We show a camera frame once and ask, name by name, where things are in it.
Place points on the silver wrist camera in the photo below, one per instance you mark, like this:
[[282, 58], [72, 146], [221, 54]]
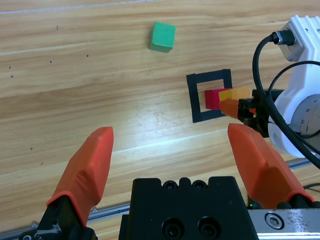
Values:
[[293, 53]]

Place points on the silver metal table rail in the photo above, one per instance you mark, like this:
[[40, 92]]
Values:
[[110, 210]]

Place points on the green cube block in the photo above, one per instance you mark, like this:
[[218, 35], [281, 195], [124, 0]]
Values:
[[162, 36]]

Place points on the black tape square outline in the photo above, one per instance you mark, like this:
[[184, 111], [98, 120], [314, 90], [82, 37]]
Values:
[[192, 100]]

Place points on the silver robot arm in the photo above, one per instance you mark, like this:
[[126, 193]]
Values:
[[310, 112]]

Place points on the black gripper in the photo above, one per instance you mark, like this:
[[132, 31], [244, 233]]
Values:
[[245, 107]]

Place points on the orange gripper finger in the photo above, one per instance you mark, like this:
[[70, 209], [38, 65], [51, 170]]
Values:
[[87, 170]]

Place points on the red cube block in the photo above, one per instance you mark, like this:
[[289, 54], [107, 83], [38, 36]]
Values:
[[212, 100]]

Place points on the yellow cube block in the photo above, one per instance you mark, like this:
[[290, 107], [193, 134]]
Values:
[[240, 93]]

